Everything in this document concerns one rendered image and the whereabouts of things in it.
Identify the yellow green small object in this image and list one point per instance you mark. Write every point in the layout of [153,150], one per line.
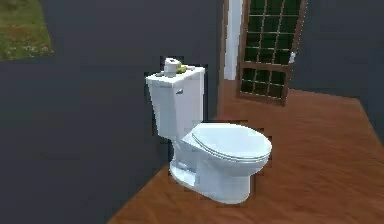
[181,69]

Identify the green meadow framed picture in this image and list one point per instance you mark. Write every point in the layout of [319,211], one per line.
[21,28]

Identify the pink flat small object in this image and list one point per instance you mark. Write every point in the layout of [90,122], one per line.
[190,68]

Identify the white toilet paper roll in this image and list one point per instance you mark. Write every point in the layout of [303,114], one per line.
[170,66]

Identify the grey flat small object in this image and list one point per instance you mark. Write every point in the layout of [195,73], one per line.
[159,74]

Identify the brown glass pane door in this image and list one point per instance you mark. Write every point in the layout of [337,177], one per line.
[266,50]

